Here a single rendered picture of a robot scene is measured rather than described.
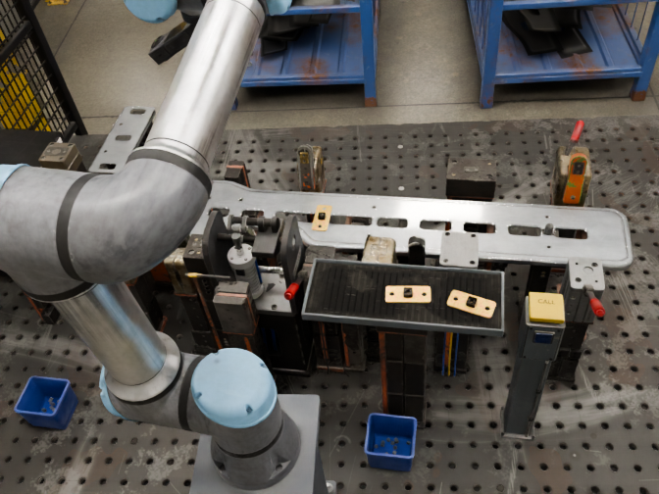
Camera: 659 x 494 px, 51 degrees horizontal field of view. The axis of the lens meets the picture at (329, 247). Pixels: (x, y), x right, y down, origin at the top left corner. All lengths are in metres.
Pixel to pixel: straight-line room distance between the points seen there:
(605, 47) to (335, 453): 2.74
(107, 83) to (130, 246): 3.53
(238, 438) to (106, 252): 0.46
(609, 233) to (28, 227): 1.28
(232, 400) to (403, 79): 2.98
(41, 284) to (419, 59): 3.35
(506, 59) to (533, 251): 2.19
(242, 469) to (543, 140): 1.58
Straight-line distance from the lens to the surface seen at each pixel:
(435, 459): 1.65
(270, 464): 1.16
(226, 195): 1.78
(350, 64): 3.68
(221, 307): 1.47
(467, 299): 1.29
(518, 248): 1.61
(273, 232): 1.44
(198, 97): 0.80
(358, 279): 1.33
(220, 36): 0.86
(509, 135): 2.37
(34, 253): 0.76
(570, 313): 1.55
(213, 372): 1.05
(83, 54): 4.56
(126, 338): 0.95
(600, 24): 4.04
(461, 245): 1.46
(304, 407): 1.26
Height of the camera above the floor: 2.20
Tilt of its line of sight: 48 degrees down
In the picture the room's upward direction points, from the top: 7 degrees counter-clockwise
